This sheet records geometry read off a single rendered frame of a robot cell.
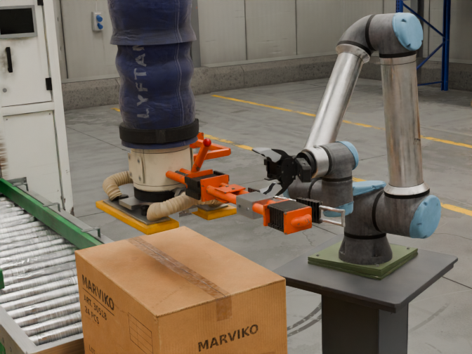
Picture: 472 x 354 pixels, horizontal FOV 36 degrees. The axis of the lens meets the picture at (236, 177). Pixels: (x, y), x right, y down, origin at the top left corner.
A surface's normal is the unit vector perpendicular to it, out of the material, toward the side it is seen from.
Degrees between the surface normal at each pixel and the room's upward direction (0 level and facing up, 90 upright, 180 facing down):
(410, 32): 80
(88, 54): 90
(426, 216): 92
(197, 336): 90
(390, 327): 90
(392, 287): 0
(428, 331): 0
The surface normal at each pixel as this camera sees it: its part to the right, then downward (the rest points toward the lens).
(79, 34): 0.53, 0.19
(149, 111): -0.10, 0.06
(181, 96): 0.73, -0.15
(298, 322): -0.04, -0.97
